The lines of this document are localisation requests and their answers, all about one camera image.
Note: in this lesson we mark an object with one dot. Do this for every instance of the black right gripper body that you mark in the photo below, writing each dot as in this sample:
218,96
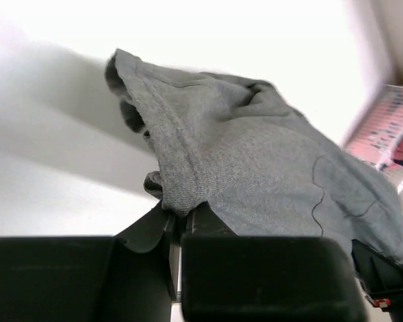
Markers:
381,277

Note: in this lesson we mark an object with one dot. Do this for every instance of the grey shorts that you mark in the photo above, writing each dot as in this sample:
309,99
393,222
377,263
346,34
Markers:
235,144

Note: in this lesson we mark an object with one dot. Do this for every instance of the white plastic basket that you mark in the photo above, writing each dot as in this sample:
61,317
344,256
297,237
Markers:
380,133

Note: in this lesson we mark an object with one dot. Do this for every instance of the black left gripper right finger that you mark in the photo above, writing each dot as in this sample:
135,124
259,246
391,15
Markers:
226,277

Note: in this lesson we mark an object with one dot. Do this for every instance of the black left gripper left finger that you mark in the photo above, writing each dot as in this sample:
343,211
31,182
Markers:
131,276

